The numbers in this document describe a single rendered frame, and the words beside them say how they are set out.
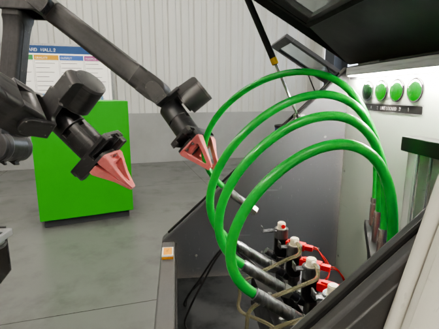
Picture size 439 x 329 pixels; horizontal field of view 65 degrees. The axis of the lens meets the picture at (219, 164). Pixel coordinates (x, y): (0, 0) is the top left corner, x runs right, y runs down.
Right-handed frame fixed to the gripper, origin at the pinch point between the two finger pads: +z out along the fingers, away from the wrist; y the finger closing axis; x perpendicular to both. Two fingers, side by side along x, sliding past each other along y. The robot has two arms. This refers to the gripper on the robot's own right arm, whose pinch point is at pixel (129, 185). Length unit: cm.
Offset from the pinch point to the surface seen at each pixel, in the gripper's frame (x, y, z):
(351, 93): 14.4, 41.0, 18.0
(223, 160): -3.3, 16.9, 9.0
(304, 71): 15.5, 37.5, 8.3
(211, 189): -3.9, 12.0, 11.0
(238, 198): 16.6, 8.1, 18.2
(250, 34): 702, 73, -114
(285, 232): 7.4, 12.7, 28.5
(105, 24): 575, -102, -301
